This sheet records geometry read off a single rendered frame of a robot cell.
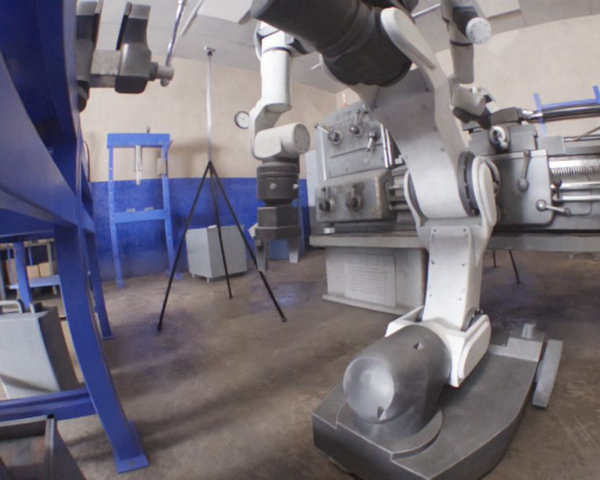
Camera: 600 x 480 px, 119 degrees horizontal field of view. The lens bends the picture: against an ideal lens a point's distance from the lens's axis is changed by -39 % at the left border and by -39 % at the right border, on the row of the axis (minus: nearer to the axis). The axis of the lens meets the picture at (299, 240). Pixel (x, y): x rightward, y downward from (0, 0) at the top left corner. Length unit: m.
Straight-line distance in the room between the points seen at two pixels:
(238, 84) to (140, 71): 4.69
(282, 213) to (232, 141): 4.31
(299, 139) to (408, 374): 0.46
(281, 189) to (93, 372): 0.59
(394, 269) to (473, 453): 1.26
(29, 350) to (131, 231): 3.28
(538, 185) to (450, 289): 0.74
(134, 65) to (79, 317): 0.55
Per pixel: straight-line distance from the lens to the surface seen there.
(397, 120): 0.58
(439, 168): 0.60
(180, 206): 4.32
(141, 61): 0.69
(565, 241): 1.28
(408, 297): 1.65
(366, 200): 1.61
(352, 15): 0.47
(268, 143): 0.59
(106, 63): 0.69
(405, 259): 1.61
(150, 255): 4.22
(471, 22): 0.84
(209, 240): 2.98
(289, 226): 0.58
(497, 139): 1.25
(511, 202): 1.29
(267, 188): 0.56
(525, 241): 1.28
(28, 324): 1.06
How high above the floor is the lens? 0.58
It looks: 4 degrees down
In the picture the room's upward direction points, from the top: 4 degrees counter-clockwise
